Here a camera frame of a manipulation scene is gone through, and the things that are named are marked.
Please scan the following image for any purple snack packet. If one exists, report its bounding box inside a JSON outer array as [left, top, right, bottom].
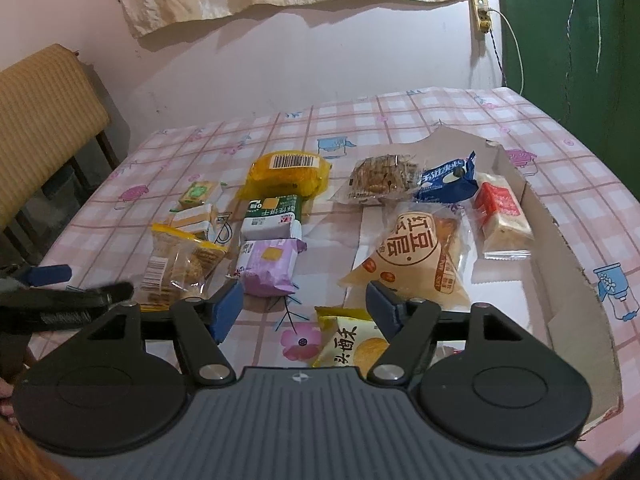
[[234, 238, 307, 298]]

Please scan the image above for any white power cable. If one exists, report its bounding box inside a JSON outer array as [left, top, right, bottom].
[[470, 0, 525, 98]]

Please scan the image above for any green door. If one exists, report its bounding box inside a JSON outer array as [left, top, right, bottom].
[[499, 0, 639, 193]]

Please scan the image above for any clear brown cracker bag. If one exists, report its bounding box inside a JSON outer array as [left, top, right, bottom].
[[332, 154, 424, 205]]

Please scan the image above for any yellow chip packet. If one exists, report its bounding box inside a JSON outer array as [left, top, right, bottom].
[[312, 307, 390, 377]]

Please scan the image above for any torn cardboard box tray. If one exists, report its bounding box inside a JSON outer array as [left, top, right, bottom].
[[306, 127, 623, 427]]

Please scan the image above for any green white snack packet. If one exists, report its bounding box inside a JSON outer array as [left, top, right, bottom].
[[241, 194, 303, 240]]

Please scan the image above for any woven back wooden chair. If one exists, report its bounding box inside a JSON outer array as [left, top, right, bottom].
[[1, 44, 119, 263]]

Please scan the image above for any yellow cake packet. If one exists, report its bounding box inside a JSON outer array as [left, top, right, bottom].
[[236, 150, 332, 200]]

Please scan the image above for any blue sandwich cookie packet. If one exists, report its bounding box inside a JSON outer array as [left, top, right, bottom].
[[413, 152, 478, 205]]

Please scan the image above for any yellow edged cookie bag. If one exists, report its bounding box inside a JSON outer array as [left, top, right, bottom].
[[134, 223, 228, 312]]

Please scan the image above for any red white snack packet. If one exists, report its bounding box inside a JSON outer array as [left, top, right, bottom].
[[473, 174, 535, 260]]

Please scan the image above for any pink checked tablecloth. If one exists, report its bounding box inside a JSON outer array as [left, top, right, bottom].
[[27, 84, 640, 463]]

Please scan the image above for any small orange white packet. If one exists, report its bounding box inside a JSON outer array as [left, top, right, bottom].
[[166, 204, 218, 242]]

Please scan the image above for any person's left hand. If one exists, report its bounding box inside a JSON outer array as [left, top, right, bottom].
[[1, 379, 73, 480]]

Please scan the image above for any yellowed wall socket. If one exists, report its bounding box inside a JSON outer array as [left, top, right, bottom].
[[470, 0, 492, 35]]

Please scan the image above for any red bean bread packet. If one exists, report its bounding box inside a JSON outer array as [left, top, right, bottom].
[[338, 204, 471, 310]]

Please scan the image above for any small green biscuit packet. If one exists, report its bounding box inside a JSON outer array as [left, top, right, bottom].
[[174, 181, 227, 211]]

